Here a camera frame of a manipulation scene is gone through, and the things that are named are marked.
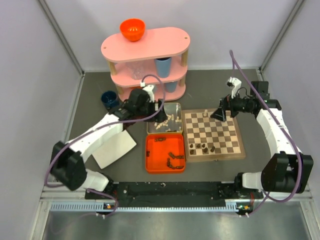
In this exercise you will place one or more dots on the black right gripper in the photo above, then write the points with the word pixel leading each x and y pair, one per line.
pixel 227 103

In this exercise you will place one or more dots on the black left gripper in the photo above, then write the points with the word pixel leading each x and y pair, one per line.
pixel 152 105

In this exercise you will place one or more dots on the white bishop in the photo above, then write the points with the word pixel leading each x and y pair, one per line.
pixel 205 114

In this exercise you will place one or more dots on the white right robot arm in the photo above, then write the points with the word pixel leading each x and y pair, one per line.
pixel 288 169

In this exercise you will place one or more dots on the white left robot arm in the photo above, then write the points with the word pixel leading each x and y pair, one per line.
pixel 67 162

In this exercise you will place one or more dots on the wooden chess board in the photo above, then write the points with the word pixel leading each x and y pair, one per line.
pixel 208 132

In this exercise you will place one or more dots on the blue cup bottom shelf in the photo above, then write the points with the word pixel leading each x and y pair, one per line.
pixel 170 87

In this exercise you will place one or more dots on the blue cup shelf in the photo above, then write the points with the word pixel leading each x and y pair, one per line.
pixel 163 66
pixel 170 87

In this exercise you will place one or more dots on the orange tin box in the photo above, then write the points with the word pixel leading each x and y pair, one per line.
pixel 165 153

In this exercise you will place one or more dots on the blue cup middle shelf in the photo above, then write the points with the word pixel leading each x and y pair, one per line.
pixel 163 66

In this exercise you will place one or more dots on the clear glass cup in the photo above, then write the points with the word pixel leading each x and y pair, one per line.
pixel 136 69

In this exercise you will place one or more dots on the dark blue mug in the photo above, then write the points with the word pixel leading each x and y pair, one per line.
pixel 110 99

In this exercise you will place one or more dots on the pink three-tier shelf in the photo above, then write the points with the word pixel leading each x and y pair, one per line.
pixel 122 54

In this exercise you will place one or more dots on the white paper sheet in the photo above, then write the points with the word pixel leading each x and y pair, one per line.
pixel 113 149

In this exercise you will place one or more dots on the orange bowl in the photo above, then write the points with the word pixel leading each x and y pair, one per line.
pixel 133 29

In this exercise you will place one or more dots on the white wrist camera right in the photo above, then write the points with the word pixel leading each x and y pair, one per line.
pixel 235 84

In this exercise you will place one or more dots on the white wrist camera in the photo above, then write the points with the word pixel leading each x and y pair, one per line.
pixel 235 84
pixel 150 89

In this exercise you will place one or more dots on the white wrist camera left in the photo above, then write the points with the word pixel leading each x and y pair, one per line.
pixel 150 89

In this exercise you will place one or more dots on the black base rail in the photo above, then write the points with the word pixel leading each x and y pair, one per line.
pixel 178 194

